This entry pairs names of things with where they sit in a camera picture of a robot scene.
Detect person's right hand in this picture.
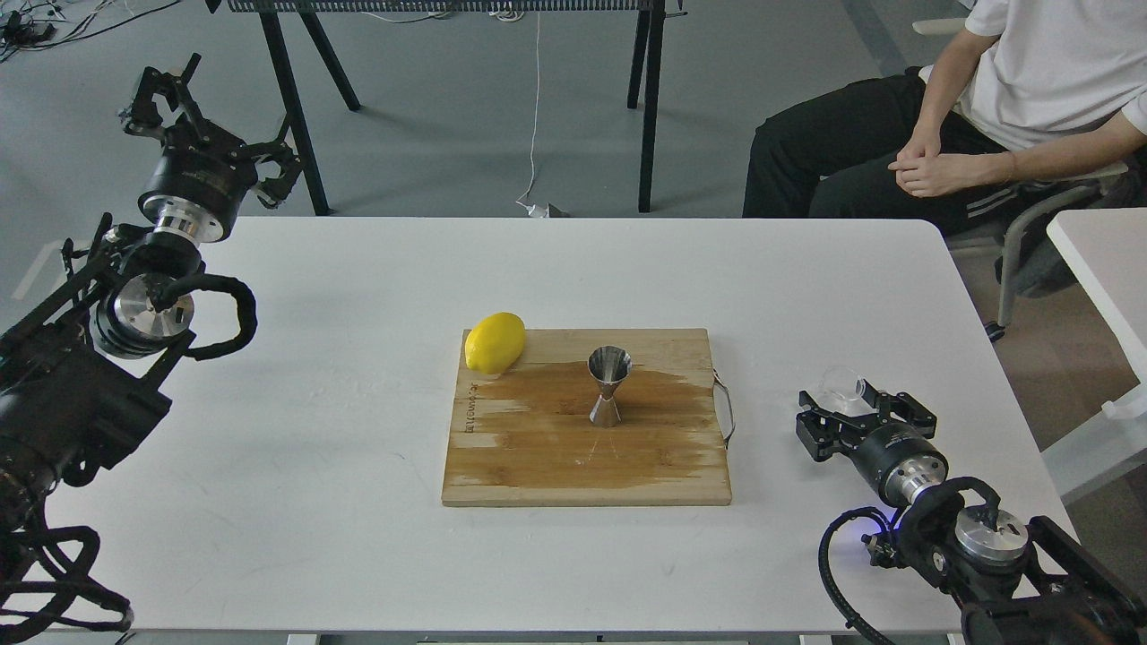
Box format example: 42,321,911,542
889,133,941,185

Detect black floor cables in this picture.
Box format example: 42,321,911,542
0,0,185,65

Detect person's left hand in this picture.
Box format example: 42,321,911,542
889,151,1019,199

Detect white hanging cable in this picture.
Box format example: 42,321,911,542
516,11,569,219

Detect clear glass measuring cup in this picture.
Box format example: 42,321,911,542
816,365,871,415

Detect white side table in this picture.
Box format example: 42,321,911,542
1043,208,1146,503

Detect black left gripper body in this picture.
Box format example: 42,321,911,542
138,125,266,244

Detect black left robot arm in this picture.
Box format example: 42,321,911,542
1,55,302,644

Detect wooden cutting board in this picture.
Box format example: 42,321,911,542
440,328,732,507

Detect grey chair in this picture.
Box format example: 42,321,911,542
946,160,1144,342

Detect seated person white shirt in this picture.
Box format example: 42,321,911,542
742,1,1146,236

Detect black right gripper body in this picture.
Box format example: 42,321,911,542
841,411,949,510

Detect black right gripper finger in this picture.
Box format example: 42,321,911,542
860,376,937,438
796,391,866,463

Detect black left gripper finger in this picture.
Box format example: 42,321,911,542
245,115,303,209
119,54,211,150

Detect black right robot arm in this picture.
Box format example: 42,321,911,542
796,379,1144,644

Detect yellow lemon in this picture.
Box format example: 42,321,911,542
465,312,526,375

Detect steel double jigger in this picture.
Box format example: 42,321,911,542
587,345,634,428

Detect black metal table frame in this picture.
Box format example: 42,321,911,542
204,0,689,217

